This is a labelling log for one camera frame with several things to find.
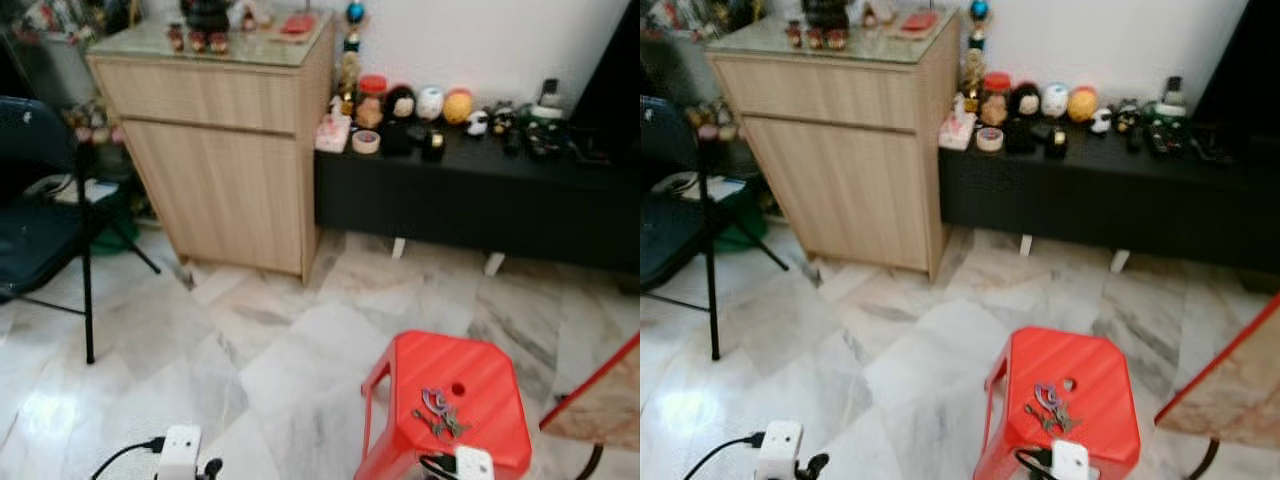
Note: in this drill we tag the black television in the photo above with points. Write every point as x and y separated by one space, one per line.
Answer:
1240 65
612 75

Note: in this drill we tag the jar with red lid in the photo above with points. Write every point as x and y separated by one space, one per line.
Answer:
370 103
995 100

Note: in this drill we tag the flat red packet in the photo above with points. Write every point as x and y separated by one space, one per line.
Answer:
298 24
920 22

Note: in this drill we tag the dark metal table leg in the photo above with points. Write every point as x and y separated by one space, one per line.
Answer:
1204 460
592 463

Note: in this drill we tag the bunch of keys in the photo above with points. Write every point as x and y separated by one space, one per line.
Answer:
438 412
1050 408

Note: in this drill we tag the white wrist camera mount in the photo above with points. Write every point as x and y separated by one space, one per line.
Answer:
779 450
1070 462
180 452
474 465

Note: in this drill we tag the black low console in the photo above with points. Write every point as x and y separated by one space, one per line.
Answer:
1100 210
470 205

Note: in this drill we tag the black-haired doll head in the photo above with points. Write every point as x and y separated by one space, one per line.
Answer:
1025 102
401 105

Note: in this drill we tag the small panda figurine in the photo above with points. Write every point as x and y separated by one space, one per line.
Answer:
1101 120
478 122

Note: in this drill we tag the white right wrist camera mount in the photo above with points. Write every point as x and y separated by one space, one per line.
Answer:
1070 462
474 465

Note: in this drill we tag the light wooden cabinet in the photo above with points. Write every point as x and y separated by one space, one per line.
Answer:
845 170
220 170

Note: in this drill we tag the black folding chair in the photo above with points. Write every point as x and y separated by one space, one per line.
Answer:
35 235
668 235

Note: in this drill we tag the yellow round figurine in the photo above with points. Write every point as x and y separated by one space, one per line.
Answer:
458 106
1082 103

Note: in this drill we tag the red plastic stool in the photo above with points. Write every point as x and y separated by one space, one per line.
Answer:
1095 385
480 390

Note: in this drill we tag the blue ball ornament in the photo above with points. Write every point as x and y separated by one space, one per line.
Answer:
355 12
979 10

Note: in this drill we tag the dark round pot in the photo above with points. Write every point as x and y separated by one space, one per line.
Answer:
206 14
826 12

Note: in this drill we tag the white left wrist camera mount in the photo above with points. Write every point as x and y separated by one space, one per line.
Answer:
180 452
779 450

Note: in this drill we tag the white bottle with black cap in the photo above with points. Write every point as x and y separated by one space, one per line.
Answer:
1171 97
549 100

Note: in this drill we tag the pink white box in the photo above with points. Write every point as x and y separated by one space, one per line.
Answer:
333 134
956 132

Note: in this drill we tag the white round figurine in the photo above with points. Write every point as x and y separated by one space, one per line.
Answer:
430 102
1055 100

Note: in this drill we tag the green basin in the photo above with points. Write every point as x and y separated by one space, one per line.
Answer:
748 228
118 242

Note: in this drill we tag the roll of tape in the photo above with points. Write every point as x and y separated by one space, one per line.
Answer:
989 139
366 141

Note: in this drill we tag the marble-look table with red edge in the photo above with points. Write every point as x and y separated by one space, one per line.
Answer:
1235 385
605 400

